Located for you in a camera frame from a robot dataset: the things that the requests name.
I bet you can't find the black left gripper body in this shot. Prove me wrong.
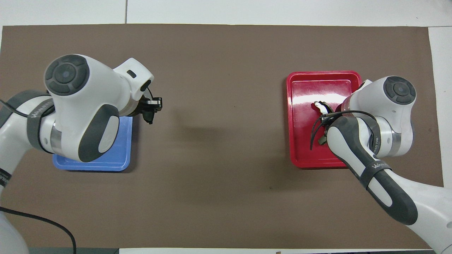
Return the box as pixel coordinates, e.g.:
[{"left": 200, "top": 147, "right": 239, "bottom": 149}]
[{"left": 129, "top": 99, "right": 149, "bottom": 118}]

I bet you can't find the curved brake shoe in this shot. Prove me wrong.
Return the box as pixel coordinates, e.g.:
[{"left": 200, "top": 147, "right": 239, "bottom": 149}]
[{"left": 314, "top": 101, "right": 334, "bottom": 145}]

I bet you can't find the blue plastic tray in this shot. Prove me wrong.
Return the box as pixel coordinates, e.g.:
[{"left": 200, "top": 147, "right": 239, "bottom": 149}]
[{"left": 52, "top": 116, "right": 134, "bottom": 172}]

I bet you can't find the brown table mat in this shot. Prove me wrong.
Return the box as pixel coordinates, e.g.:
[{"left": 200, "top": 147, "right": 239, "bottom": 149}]
[{"left": 0, "top": 24, "right": 445, "bottom": 249}]

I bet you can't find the red plastic tray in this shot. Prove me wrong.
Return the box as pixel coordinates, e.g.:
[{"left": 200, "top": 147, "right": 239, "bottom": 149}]
[{"left": 286, "top": 71, "right": 364, "bottom": 168}]

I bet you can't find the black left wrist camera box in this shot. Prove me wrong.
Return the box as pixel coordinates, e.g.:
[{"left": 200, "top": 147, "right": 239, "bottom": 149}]
[{"left": 146, "top": 97, "right": 163, "bottom": 111}]

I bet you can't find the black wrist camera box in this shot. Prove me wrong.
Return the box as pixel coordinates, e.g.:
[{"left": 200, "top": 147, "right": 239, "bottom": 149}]
[
  {"left": 319, "top": 111, "right": 337, "bottom": 125},
  {"left": 146, "top": 97, "right": 163, "bottom": 111}
]

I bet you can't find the grey left arm strap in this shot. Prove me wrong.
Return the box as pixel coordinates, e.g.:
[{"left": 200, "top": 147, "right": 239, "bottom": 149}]
[{"left": 27, "top": 98, "right": 55, "bottom": 153}]

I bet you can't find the grey arm strap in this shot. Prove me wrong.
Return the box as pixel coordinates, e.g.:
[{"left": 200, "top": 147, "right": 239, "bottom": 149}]
[
  {"left": 27, "top": 98, "right": 55, "bottom": 153},
  {"left": 365, "top": 116, "right": 385, "bottom": 158},
  {"left": 358, "top": 159, "right": 392, "bottom": 188}
]

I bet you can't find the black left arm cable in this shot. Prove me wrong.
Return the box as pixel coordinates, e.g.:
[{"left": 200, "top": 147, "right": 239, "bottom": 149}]
[{"left": 0, "top": 99, "right": 77, "bottom": 254}]

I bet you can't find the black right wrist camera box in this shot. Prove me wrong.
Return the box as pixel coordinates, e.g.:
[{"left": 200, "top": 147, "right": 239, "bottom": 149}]
[{"left": 319, "top": 111, "right": 337, "bottom": 125}]

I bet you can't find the grey right arm strap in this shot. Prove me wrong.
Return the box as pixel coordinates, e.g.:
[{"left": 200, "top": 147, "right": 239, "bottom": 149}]
[
  {"left": 358, "top": 159, "right": 392, "bottom": 188},
  {"left": 365, "top": 116, "right": 385, "bottom": 158}
]

